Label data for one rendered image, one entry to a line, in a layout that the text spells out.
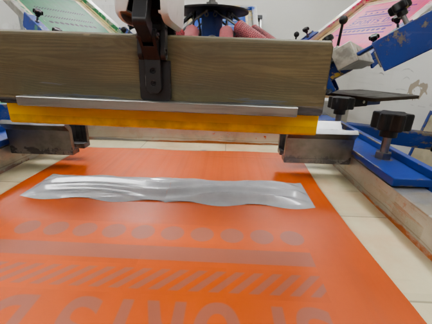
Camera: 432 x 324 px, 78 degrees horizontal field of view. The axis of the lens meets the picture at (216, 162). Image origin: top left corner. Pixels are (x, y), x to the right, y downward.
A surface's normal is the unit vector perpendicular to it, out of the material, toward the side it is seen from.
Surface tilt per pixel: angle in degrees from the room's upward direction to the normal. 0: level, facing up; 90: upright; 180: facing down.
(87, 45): 90
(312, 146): 90
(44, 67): 90
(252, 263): 0
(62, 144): 90
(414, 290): 0
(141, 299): 0
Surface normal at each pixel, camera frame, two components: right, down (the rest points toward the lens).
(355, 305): 0.02, -0.94
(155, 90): -0.04, 0.34
